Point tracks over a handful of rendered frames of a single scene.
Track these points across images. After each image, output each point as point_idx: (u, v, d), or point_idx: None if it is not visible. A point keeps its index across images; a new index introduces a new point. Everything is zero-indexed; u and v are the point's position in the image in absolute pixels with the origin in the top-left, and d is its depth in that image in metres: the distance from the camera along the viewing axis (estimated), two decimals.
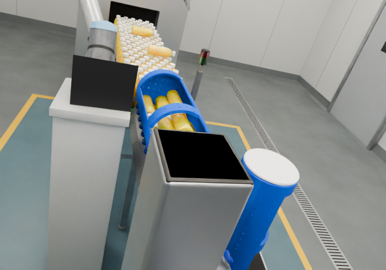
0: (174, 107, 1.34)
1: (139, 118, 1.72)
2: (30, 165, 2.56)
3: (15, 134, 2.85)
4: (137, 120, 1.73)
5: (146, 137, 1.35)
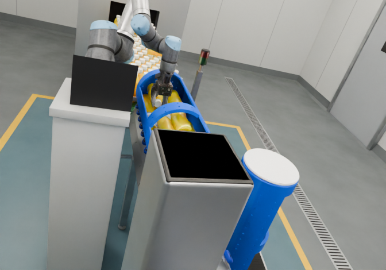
0: (174, 107, 1.34)
1: (139, 118, 1.72)
2: (30, 165, 2.56)
3: (15, 134, 2.85)
4: (138, 120, 1.72)
5: (146, 135, 1.35)
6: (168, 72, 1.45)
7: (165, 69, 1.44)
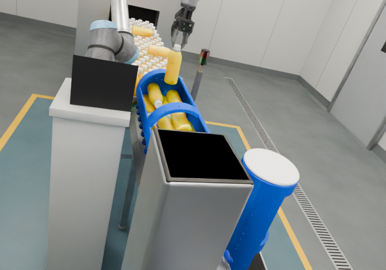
0: (174, 107, 1.34)
1: (139, 118, 1.72)
2: (30, 165, 2.56)
3: (15, 134, 2.85)
4: (138, 120, 1.72)
5: (146, 135, 1.35)
6: (190, 6, 1.42)
7: (186, 3, 1.40)
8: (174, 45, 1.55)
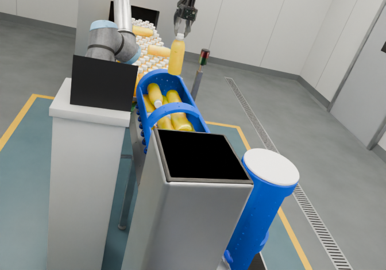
0: (174, 107, 1.34)
1: (139, 118, 1.72)
2: (30, 165, 2.56)
3: (15, 134, 2.85)
4: (138, 120, 1.72)
5: (146, 135, 1.35)
6: None
7: None
8: (177, 33, 1.53)
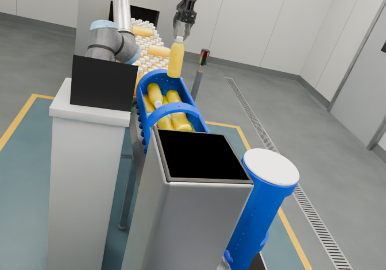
0: (174, 107, 1.34)
1: (139, 118, 1.72)
2: (30, 165, 2.56)
3: (15, 134, 2.85)
4: (138, 120, 1.72)
5: (146, 135, 1.35)
6: None
7: None
8: (177, 36, 1.53)
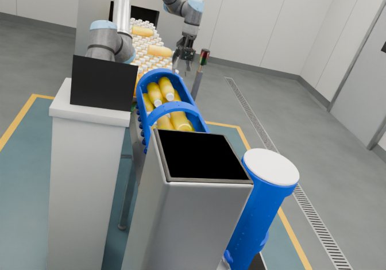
0: (173, 105, 1.35)
1: (140, 118, 1.72)
2: (30, 165, 2.56)
3: (15, 134, 2.85)
4: (139, 120, 1.72)
5: (145, 134, 1.36)
6: (191, 35, 1.43)
7: (188, 32, 1.42)
8: (168, 96, 1.59)
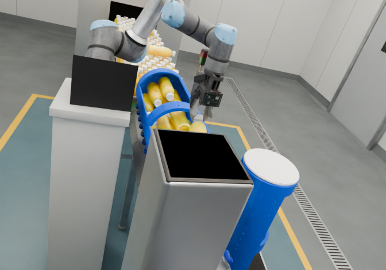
0: (173, 105, 1.35)
1: (140, 118, 1.72)
2: (30, 165, 2.56)
3: (15, 134, 2.85)
4: (139, 120, 1.72)
5: (145, 134, 1.36)
6: (217, 74, 1.05)
7: (213, 70, 1.04)
8: (168, 96, 1.59)
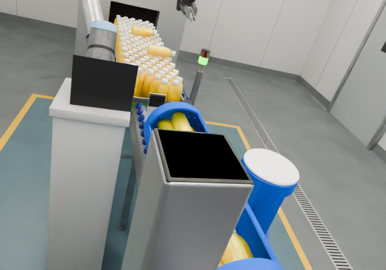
0: None
1: (141, 116, 1.72)
2: (30, 165, 2.56)
3: (15, 134, 2.85)
4: (143, 116, 1.72)
5: None
6: None
7: None
8: None
